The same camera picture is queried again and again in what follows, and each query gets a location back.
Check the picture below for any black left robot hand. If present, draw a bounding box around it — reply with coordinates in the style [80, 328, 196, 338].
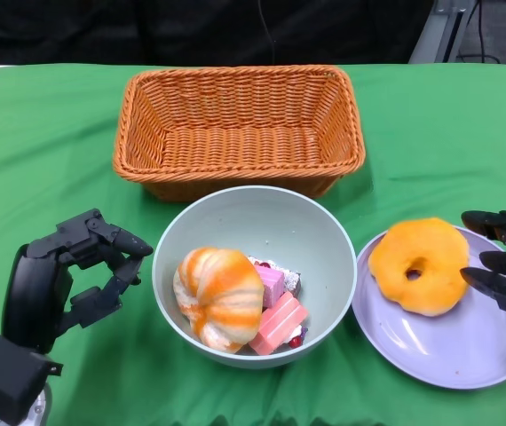
[2, 208, 154, 354]

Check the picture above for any orange ring bread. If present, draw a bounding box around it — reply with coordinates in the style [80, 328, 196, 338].
[368, 217, 470, 317]

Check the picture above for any grey-green bowl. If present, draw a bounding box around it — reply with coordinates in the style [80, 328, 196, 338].
[152, 185, 359, 370]

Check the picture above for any lavender round plate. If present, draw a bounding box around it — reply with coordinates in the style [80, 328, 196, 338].
[351, 224, 506, 391]

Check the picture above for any chocolate cake with sugar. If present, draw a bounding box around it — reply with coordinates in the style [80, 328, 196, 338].
[248, 255, 303, 297]

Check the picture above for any small cake with red berries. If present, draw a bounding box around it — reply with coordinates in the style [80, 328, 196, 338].
[286, 325, 310, 348]

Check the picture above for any magenta cake block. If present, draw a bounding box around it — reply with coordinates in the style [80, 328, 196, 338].
[252, 261, 285, 308]

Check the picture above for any light pink striped cake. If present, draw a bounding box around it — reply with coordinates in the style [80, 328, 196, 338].
[248, 291, 310, 356]

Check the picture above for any orange wicker basket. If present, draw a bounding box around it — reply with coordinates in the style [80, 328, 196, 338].
[112, 65, 367, 203]

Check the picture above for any green tablecloth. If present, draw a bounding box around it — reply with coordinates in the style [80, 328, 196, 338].
[0, 62, 506, 426]

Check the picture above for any orange white striped bun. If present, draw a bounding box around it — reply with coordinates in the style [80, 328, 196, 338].
[172, 247, 265, 355]

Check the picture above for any grey metal stand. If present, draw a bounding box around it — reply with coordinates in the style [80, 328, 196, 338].
[409, 0, 467, 64]

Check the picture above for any black backdrop curtain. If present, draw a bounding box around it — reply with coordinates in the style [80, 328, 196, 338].
[0, 0, 436, 67]

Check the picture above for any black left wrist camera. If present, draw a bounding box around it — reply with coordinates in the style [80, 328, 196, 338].
[0, 330, 64, 422]

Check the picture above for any black floor cable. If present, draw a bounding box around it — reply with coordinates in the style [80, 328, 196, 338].
[455, 0, 502, 64]

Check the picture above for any thin black hanging cable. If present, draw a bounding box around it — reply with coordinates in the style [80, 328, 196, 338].
[256, 0, 279, 67]

